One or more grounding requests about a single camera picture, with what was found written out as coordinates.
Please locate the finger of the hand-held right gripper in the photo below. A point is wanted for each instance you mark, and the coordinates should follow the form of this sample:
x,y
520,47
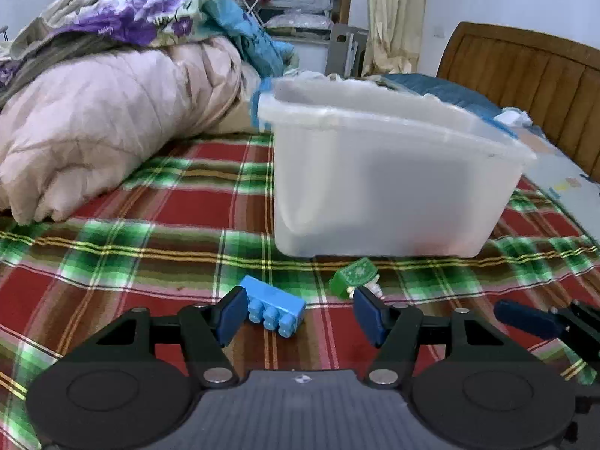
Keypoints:
x,y
525,318

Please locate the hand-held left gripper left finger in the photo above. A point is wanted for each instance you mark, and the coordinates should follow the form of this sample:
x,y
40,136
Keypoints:
x,y
232,316

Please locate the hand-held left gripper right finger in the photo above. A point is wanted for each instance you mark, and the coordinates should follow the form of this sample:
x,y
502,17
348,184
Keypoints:
x,y
368,316

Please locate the green toy brick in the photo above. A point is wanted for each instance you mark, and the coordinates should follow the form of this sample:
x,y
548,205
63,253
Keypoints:
x,y
354,276

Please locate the blue toy building block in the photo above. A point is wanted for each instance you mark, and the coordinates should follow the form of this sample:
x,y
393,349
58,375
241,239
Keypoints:
x,y
276,297

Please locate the translucent plastic storage container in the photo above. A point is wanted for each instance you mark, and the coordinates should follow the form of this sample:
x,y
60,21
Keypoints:
x,y
375,187

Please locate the red green plaid bedsheet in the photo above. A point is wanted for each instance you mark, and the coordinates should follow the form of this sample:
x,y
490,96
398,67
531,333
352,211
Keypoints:
x,y
140,253

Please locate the pale patterned blanket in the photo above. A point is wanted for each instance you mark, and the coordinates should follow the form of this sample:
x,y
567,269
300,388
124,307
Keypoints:
x,y
562,173

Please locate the small white crumpled cloth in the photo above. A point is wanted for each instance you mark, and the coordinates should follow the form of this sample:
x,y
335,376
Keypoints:
x,y
513,116

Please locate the pink quilt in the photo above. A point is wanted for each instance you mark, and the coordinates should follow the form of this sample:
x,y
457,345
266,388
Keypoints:
x,y
103,117

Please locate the blue pillow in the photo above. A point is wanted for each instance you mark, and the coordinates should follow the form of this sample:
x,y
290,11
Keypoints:
x,y
445,89

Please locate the wooden headboard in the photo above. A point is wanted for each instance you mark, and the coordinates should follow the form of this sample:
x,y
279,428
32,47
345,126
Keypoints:
x,y
515,65

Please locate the grey panel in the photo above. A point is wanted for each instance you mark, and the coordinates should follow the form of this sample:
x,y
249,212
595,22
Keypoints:
x,y
340,51

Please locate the blue patterned blanket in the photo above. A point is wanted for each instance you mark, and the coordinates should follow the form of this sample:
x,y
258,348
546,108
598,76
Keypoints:
x,y
260,42

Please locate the cream curtain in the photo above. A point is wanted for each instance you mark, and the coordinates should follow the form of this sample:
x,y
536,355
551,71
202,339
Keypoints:
x,y
393,14

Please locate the purple floral blanket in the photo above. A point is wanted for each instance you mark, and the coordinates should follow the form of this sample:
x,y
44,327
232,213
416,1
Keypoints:
x,y
140,14

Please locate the beige crumpled cloth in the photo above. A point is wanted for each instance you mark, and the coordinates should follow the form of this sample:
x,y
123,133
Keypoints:
x,y
65,4

